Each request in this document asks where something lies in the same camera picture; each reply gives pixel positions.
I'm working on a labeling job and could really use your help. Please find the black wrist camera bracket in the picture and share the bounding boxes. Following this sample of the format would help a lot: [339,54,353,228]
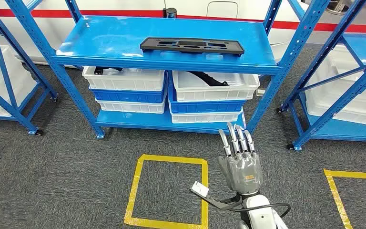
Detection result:
[191,189,244,212]

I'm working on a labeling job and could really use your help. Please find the black plastic panel part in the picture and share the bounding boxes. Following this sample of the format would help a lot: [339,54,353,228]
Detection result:
[140,37,245,57]

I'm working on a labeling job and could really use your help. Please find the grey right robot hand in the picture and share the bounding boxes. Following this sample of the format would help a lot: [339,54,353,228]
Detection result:
[217,122,264,195]

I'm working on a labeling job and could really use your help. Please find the yellow floor tape square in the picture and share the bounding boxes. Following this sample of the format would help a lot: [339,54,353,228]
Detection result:
[323,168,366,229]
[123,154,209,229]

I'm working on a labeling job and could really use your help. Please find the blue steel shelf rack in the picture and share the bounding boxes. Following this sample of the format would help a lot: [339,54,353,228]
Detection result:
[0,0,59,137]
[276,0,366,151]
[4,0,324,140]

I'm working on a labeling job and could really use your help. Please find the long black part in crate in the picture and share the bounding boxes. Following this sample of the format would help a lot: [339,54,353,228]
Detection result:
[187,71,229,87]

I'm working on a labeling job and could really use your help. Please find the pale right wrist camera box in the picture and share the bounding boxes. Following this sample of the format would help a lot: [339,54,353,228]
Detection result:
[191,181,210,197]

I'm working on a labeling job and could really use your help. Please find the black cylindrical sensor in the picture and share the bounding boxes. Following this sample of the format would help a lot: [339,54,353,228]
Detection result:
[162,7,177,19]

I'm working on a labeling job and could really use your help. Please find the white car with red stripe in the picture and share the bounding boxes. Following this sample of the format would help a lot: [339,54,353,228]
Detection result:
[0,0,366,69]

